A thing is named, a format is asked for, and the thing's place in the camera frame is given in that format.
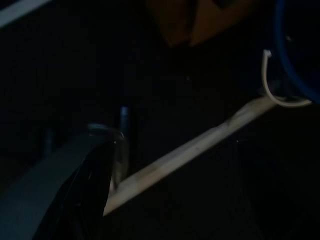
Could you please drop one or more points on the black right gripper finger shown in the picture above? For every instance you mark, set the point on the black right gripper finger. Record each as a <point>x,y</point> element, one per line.
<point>85,195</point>

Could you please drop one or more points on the light wood table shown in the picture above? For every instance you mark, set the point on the light wood table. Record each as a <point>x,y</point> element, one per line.
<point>175,155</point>

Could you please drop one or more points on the brown cardboard piece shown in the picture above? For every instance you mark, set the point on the brown cardboard piece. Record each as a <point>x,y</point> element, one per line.
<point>207,22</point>

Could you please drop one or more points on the blue plastic bucket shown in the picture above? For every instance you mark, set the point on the blue plastic bucket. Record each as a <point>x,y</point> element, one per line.
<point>287,50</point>

